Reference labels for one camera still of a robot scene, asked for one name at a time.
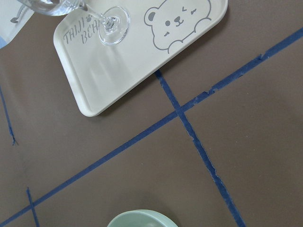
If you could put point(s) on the light green bowl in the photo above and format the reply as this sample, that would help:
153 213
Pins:
141 218

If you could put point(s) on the cream bear tray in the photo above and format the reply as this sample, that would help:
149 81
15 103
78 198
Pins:
99 75

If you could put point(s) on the clear wine glass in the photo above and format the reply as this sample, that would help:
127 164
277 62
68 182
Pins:
113 24

